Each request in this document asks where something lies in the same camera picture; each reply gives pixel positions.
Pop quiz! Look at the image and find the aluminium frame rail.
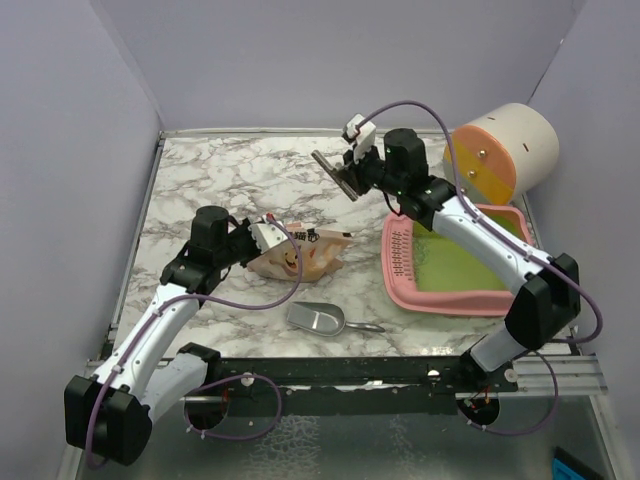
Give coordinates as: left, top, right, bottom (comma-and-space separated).
67, 353, 606, 408

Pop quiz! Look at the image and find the cat litter bag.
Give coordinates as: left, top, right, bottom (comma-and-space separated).
247, 222, 353, 283

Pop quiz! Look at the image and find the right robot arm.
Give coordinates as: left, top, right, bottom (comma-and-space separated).
311, 128, 581, 391

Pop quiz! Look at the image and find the blue object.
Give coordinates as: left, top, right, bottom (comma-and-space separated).
551, 447, 604, 480

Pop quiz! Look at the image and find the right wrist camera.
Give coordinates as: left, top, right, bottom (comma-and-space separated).
342, 114, 376, 163

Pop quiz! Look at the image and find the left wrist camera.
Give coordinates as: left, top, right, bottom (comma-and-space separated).
249, 216, 291, 254

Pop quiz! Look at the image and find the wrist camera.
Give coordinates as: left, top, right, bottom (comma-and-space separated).
249, 216, 291, 254
342, 114, 376, 163

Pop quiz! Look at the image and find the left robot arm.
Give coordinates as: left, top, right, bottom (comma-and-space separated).
64, 206, 266, 466

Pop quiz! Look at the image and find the black base bar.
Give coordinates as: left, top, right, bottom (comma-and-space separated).
179, 343, 517, 422

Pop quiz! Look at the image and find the pink litter box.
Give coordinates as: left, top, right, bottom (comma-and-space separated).
381, 213, 513, 317

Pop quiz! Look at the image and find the cylindrical drawer cabinet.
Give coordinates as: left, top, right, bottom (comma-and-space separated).
443, 103, 559, 205

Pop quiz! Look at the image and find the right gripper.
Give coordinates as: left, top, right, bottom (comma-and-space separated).
336, 140, 404, 198

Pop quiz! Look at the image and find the grey metal litter scoop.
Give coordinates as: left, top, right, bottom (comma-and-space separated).
286, 301, 386, 337

